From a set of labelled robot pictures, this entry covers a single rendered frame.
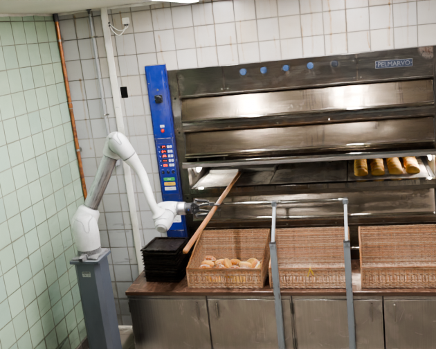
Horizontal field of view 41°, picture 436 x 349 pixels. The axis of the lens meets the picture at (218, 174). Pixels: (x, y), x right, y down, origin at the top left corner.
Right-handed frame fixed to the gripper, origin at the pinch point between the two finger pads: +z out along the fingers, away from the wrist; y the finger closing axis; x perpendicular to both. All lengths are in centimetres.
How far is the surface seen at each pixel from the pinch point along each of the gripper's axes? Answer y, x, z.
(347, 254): 33, 6, 86
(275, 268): 42, 6, 38
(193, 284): 59, -5, -23
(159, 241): 37, -36, -56
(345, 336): 95, 0, 82
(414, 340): 96, 1, 126
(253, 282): 57, -4, 21
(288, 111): -54, -52, 48
